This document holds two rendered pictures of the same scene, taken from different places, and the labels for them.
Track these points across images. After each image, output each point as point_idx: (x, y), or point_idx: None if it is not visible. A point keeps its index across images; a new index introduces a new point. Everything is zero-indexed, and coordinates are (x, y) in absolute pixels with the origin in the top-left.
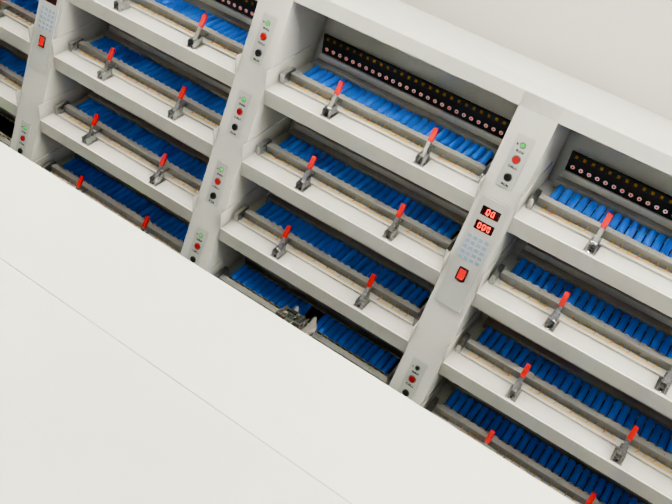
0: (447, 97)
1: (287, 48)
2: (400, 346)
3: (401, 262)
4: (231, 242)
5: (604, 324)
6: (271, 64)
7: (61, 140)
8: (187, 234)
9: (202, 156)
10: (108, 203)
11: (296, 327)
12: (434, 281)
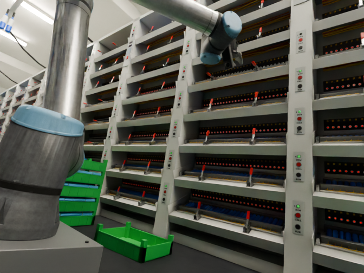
0: None
1: (203, 2)
2: (286, 36)
3: (271, 11)
4: (197, 61)
5: None
6: (199, 2)
7: (132, 80)
8: (179, 71)
9: None
10: (149, 93)
11: (234, 39)
12: (290, 4)
